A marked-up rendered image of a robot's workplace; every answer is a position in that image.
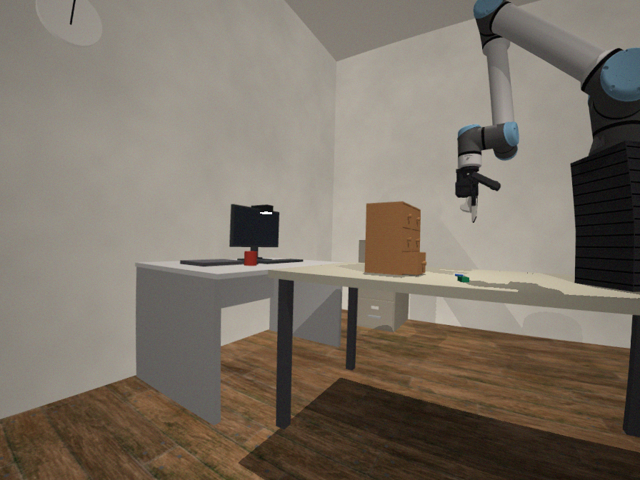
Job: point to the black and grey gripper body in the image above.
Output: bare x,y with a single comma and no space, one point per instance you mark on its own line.
466,181

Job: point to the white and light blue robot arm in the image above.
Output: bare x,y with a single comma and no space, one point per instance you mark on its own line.
610,78

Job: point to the brown wooden chest of drawers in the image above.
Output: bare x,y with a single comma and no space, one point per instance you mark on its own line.
384,235

